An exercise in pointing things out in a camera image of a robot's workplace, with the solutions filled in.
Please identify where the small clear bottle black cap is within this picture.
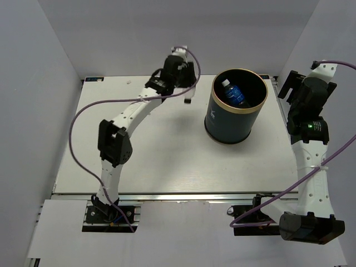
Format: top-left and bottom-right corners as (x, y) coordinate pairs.
(184, 87), (195, 104)

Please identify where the clear bottle blue label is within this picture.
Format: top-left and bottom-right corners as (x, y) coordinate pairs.
(221, 79), (250, 108)

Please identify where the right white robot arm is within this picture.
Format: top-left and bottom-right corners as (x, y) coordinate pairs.
(251, 64), (345, 245)

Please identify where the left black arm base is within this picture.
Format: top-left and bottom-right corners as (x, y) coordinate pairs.
(82, 195), (141, 233)

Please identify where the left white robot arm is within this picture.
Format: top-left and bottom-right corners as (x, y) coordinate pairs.
(91, 49), (196, 223)

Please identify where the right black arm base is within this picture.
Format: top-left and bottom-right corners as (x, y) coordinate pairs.
(226, 205), (280, 236)

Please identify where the dark blue round bin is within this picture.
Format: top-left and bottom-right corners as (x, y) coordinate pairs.
(204, 68), (268, 144)

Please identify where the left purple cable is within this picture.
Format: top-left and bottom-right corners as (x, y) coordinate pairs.
(68, 44), (201, 233)

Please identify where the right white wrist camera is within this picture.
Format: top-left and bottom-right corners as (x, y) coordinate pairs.
(306, 61), (338, 83)

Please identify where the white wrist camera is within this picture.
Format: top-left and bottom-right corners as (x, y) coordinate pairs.
(306, 61), (338, 83)
(171, 46), (187, 61)

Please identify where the aluminium right side rail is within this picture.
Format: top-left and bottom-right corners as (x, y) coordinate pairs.
(270, 76), (290, 127)

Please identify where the aluminium rail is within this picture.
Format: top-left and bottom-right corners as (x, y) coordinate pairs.
(270, 76), (290, 127)
(51, 192), (298, 202)

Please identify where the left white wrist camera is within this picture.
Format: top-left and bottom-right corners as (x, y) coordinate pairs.
(171, 46), (187, 61)

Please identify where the aluminium front rail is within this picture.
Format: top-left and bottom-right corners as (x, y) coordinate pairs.
(51, 192), (298, 202)

